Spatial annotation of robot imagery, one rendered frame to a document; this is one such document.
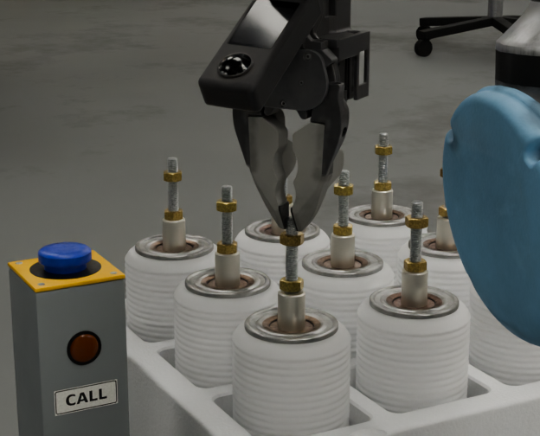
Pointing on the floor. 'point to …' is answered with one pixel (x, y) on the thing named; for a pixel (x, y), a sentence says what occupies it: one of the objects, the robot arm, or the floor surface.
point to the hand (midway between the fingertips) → (287, 215)
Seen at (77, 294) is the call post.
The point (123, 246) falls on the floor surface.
